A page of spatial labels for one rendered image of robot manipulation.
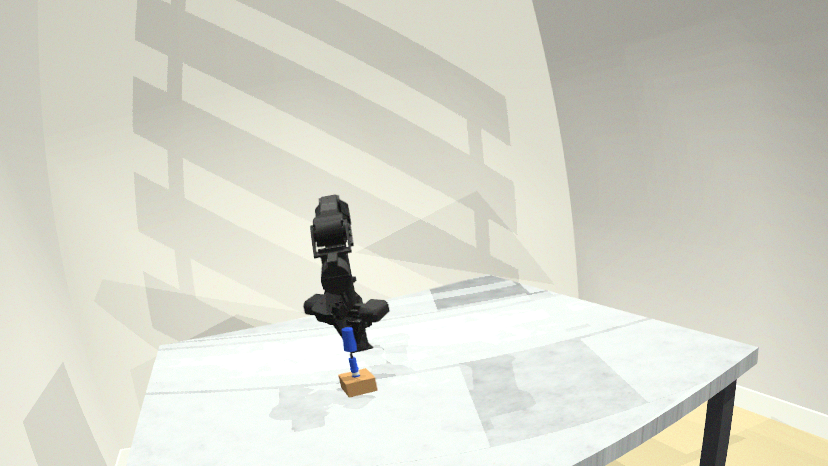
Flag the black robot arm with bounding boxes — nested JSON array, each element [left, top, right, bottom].
[[310, 194, 374, 353]]

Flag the brown wooden block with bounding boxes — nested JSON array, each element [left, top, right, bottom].
[[338, 368, 378, 398]]

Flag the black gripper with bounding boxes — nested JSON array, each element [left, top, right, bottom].
[[303, 274, 389, 344]]

